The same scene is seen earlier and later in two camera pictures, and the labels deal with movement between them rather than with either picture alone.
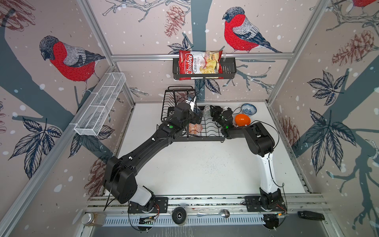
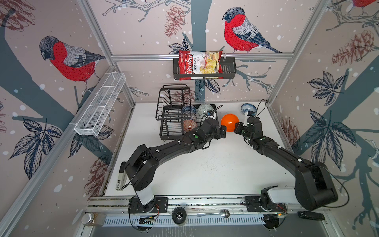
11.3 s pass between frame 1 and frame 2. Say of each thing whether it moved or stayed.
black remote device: stayed
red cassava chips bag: stayed
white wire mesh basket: stayed
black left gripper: moved
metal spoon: stayed
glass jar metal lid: stayed
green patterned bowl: moved
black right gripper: moved
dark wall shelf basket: stayed
